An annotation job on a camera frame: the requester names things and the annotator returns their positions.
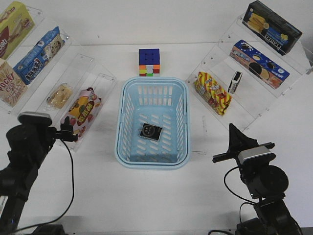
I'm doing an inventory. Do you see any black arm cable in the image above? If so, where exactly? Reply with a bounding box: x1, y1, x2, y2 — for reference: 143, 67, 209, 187
207, 166, 260, 235
0, 139, 75, 235

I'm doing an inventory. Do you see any clear acrylic left shelf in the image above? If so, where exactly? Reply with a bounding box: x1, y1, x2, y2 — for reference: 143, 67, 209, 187
0, 7, 118, 154

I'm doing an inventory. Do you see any blue orange Oreo box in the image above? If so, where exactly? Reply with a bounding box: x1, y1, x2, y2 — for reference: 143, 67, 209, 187
230, 40, 290, 89

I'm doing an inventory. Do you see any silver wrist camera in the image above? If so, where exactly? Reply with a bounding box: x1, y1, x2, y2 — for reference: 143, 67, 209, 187
18, 111, 52, 126
238, 146, 276, 165

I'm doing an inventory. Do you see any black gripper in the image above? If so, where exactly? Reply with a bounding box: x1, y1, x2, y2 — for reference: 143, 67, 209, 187
212, 123, 275, 164
53, 121, 78, 142

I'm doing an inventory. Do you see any pink strawberry snack pack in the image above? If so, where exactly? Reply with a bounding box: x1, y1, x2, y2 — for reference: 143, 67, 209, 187
60, 87, 102, 142

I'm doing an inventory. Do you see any colourful Rubik's cube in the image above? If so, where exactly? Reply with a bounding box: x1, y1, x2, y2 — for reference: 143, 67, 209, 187
138, 48, 160, 76

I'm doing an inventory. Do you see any red yellow striped snack pack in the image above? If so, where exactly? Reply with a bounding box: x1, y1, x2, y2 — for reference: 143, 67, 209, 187
194, 71, 232, 116

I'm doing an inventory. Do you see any Pocky box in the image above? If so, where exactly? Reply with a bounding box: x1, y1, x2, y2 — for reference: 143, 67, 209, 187
0, 58, 27, 107

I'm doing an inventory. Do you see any small black white box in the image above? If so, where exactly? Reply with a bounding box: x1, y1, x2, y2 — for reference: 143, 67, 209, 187
227, 71, 243, 94

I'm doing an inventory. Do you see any clear acrylic shelf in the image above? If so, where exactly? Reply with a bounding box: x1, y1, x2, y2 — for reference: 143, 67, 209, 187
186, 15, 309, 131
0, 7, 118, 154

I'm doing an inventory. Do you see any black tissue pack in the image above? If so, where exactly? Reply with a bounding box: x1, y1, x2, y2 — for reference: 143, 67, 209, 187
139, 123, 162, 141

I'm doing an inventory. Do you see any dark blue cracker box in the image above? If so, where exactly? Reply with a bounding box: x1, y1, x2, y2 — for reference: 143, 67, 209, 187
243, 0, 303, 55

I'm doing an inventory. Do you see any blue cookie pack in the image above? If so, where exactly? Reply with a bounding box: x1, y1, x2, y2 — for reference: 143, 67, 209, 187
13, 26, 65, 85

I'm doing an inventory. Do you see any clear acrylic right shelf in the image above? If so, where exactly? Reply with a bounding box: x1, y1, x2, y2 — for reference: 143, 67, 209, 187
186, 15, 309, 131

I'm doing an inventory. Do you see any light blue plastic basket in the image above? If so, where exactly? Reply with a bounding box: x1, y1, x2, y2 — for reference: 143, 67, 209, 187
114, 77, 191, 170

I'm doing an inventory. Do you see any yellow wafer box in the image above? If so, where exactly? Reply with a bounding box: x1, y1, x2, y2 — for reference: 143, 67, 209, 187
0, 1, 35, 60

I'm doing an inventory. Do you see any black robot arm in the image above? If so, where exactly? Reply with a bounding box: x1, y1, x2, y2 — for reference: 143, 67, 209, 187
213, 123, 303, 235
0, 123, 78, 235

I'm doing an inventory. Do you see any bread bun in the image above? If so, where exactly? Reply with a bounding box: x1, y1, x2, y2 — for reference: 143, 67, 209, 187
47, 83, 72, 109

